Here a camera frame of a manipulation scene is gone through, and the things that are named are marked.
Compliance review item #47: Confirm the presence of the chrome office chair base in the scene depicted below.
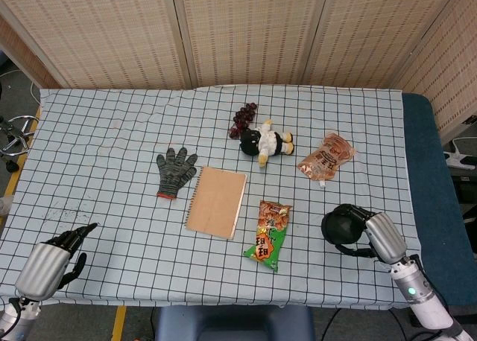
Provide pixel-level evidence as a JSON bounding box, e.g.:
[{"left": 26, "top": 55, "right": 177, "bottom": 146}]
[{"left": 0, "top": 113, "right": 40, "bottom": 173}]

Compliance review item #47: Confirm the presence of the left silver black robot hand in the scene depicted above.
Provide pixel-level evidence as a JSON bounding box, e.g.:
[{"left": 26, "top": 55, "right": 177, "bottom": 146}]
[{"left": 14, "top": 222, "right": 99, "bottom": 302}]

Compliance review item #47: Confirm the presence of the green orange snack bag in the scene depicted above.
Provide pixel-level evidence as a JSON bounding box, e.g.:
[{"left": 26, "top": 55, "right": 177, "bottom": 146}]
[{"left": 243, "top": 200, "right": 293, "bottom": 274}]

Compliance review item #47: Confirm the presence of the brown spiral notebook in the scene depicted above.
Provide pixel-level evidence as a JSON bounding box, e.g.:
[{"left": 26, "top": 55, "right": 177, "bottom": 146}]
[{"left": 184, "top": 165, "right": 248, "bottom": 241}]

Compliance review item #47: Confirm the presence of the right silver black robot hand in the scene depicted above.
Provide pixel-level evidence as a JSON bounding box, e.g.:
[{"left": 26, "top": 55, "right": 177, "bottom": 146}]
[{"left": 334, "top": 203, "right": 408, "bottom": 264}]

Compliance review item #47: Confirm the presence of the blue padded seat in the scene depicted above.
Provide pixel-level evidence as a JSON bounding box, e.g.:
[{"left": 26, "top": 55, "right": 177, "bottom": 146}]
[{"left": 154, "top": 305, "right": 316, "bottom": 341}]

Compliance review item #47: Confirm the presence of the grey knit work glove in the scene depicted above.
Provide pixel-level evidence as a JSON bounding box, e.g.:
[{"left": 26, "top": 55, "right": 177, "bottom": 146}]
[{"left": 155, "top": 147, "right": 199, "bottom": 201}]

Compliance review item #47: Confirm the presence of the black white plush toy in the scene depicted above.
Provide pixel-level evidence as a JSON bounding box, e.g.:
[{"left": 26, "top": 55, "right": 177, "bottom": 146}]
[{"left": 238, "top": 119, "right": 297, "bottom": 168}]

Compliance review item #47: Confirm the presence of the light blue checked tablecloth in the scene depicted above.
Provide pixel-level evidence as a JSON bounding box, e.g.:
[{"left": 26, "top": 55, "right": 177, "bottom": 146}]
[{"left": 0, "top": 84, "right": 424, "bottom": 311}]

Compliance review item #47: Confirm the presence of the dark red grape bunch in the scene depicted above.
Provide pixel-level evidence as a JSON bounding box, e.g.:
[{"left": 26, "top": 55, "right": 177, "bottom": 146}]
[{"left": 228, "top": 102, "right": 259, "bottom": 139}]

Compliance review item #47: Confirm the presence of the brown spouted sauce pouch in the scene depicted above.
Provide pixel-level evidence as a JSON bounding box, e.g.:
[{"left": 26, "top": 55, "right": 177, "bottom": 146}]
[{"left": 297, "top": 132, "right": 357, "bottom": 189}]

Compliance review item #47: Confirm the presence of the bamboo folding screen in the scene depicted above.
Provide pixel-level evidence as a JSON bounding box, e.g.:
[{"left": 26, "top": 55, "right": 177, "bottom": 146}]
[{"left": 0, "top": 0, "right": 477, "bottom": 145}]

